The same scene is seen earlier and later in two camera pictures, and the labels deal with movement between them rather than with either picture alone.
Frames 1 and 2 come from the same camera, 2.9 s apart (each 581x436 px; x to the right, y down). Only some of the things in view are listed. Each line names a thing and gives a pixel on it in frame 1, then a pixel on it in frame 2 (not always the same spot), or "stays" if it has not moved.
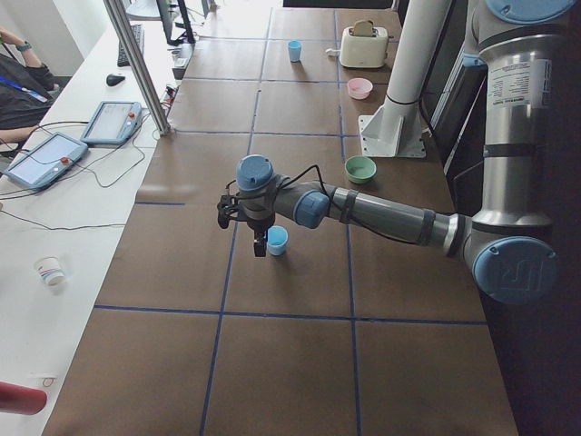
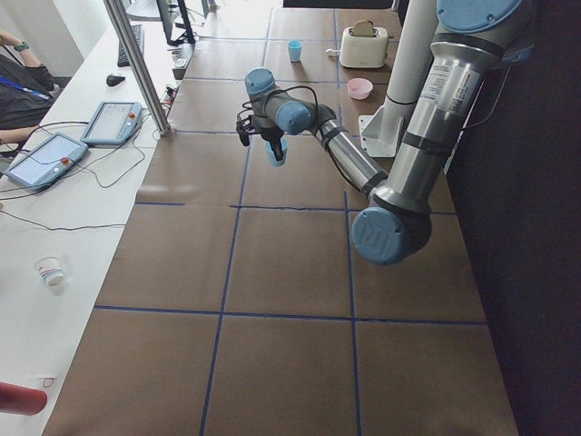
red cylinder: (20, 400) stays
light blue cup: (277, 240) -> (284, 147)
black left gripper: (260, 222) -> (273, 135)
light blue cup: (294, 50) stays
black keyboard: (138, 31) stays
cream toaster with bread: (364, 45) stays
